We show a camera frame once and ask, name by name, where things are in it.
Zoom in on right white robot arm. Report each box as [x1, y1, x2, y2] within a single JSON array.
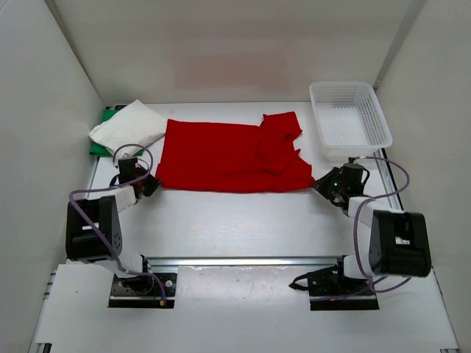
[[313, 162, 432, 294]]

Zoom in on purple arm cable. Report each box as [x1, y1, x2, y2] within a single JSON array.
[[347, 156, 417, 293], [68, 144, 166, 295]]

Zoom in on red t shirt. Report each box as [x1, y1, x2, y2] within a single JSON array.
[[156, 112, 314, 193]]

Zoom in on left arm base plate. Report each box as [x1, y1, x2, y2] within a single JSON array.
[[108, 272, 177, 309]]

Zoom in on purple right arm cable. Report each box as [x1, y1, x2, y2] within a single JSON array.
[[347, 156, 417, 293]]

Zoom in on white t shirt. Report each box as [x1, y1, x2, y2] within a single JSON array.
[[88, 99, 168, 159]]

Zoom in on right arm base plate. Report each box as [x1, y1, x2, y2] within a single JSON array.
[[288, 264, 380, 311]]

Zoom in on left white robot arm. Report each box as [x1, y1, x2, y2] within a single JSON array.
[[65, 157, 165, 296]]

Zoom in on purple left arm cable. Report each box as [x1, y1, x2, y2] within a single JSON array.
[[68, 144, 166, 295]]

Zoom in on white plastic basket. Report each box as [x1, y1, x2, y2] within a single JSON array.
[[309, 81, 393, 161]]

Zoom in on green t shirt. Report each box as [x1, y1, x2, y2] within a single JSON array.
[[88, 110, 144, 157]]

